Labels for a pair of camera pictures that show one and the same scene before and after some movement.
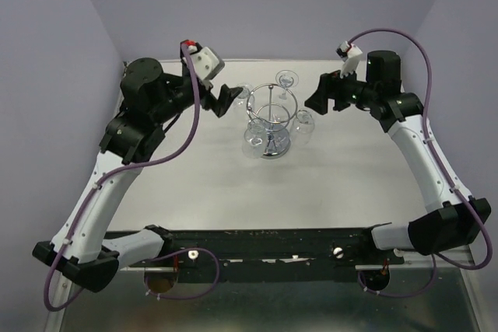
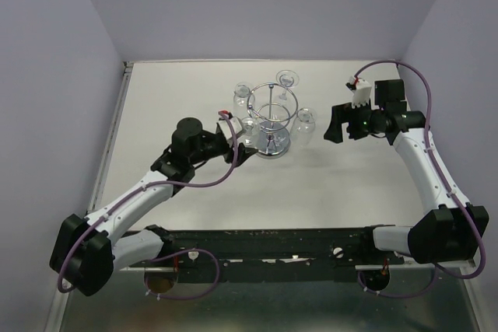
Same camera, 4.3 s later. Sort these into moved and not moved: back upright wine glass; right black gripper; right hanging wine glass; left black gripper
Moved: left black gripper; right black gripper
Not moved: right hanging wine glass; back upright wine glass
